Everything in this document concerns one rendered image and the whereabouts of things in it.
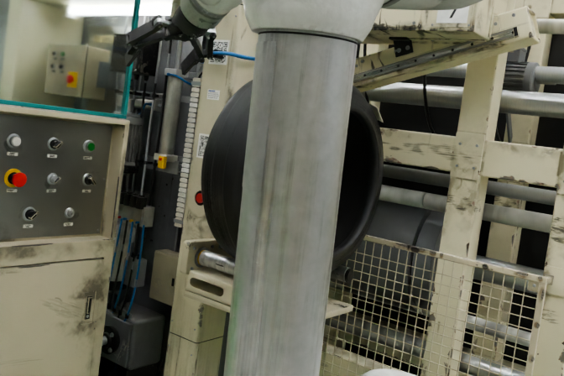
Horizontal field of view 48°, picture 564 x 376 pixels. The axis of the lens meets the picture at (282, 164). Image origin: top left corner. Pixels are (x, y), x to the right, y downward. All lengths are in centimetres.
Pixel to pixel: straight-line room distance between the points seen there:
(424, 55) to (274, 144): 145
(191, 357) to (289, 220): 146
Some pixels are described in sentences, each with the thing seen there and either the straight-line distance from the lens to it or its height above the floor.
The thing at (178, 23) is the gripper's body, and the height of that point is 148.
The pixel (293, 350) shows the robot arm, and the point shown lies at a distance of 64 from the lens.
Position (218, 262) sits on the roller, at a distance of 181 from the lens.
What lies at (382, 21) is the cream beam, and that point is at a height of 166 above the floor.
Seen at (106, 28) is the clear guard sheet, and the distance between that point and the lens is 195.
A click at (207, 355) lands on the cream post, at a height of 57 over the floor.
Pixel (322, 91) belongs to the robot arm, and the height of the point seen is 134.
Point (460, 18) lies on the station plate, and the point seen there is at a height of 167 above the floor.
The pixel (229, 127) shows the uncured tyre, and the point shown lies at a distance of 164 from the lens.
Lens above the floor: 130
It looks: 3 degrees down
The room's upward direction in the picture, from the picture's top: 8 degrees clockwise
